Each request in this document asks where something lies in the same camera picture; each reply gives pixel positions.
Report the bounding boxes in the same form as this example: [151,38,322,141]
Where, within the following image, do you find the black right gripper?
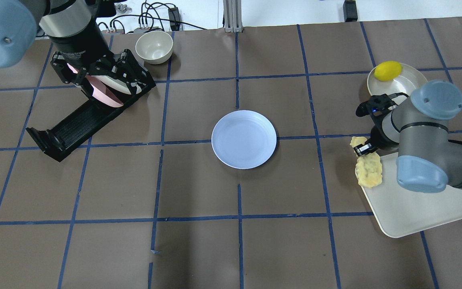
[354,93,409,157]

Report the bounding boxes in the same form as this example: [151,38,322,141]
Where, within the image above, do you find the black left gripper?
[49,18,147,98]

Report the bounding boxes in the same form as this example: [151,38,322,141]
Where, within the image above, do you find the yellow bread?
[355,152,383,188]

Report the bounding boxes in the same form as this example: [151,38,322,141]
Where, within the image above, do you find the blue plate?
[211,110,277,170]

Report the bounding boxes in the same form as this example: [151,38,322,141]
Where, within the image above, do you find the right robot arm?
[43,51,462,193]

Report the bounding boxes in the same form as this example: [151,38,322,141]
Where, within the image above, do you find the pink plate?
[85,75,123,108]

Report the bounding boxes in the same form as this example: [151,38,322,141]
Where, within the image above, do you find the white plate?
[93,75,132,95]

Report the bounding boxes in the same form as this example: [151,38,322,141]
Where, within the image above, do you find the black plate rack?
[26,49,156,163]

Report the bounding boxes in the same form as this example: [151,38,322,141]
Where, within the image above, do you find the small white round bowl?
[135,31,174,65]

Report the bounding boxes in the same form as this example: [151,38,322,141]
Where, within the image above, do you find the white tray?
[361,153,462,238]

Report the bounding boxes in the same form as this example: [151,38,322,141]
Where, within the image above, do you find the yellow lemon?
[373,61,403,81]

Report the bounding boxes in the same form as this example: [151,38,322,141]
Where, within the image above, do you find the white oval bowl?
[366,63,428,96]

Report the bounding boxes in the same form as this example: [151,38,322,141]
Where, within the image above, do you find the black power adapter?
[342,0,358,22]

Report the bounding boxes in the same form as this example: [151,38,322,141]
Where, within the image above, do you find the black cables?
[97,0,207,35]

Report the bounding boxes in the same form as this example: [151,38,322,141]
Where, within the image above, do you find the aluminium frame post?
[223,0,243,33]

